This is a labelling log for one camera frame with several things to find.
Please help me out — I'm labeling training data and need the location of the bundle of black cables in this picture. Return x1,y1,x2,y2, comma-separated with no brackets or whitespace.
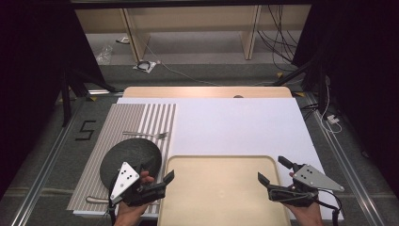
257,4,299,73

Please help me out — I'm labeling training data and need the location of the silver table knife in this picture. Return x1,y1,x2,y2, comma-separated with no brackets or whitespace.
85,195,111,205

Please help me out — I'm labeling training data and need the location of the white board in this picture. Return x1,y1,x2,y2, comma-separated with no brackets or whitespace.
72,97,345,221

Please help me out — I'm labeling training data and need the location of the black tripod stand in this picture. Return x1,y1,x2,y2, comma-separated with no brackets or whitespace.
60,65,118,128
272,55,329,116

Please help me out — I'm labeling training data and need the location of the clear plastic bag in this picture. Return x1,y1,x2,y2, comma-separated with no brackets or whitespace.
95,45,114,65

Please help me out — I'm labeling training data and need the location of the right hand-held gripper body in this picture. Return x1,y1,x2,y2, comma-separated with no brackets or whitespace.
267,164,345,208

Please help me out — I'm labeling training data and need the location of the black curtain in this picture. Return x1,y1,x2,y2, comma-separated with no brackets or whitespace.
0,0,107,196
291,0,399,205

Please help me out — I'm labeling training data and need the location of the silver fork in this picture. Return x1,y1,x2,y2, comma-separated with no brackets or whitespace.
121,130,169,140

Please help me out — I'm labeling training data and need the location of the person's right hand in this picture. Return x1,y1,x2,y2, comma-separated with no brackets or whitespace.
283,202,325,226

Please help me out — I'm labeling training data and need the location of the person's left hand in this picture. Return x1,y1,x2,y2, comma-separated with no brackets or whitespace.
114,170,155,226

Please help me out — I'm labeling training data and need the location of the thin white floor cable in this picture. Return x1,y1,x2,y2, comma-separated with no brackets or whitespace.
144,43,277,88

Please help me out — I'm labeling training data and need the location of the beige plastic tray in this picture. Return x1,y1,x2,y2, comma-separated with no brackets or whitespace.
157,154,291,226

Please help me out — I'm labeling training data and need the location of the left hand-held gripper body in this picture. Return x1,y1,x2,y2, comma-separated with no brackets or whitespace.
110,161,167,207

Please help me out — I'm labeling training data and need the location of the light wooden shelf unit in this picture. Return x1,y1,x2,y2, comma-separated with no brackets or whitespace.
74,4,311,62

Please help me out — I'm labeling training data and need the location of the dark grey round plate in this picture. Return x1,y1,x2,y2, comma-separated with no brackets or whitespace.
99,137,163,192

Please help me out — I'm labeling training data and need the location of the white packet with black cable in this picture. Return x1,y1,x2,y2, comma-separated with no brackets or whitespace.
133,59,157,73

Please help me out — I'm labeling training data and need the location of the short aluminium rail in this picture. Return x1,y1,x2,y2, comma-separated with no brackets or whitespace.
88,89,125,96

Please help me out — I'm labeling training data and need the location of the grey white striped placemat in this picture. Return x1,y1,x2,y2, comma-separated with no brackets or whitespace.
66,103,177,218

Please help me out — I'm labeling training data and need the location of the long aluminium rail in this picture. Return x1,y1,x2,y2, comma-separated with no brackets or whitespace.
305,92,385,226
10,99,88,226

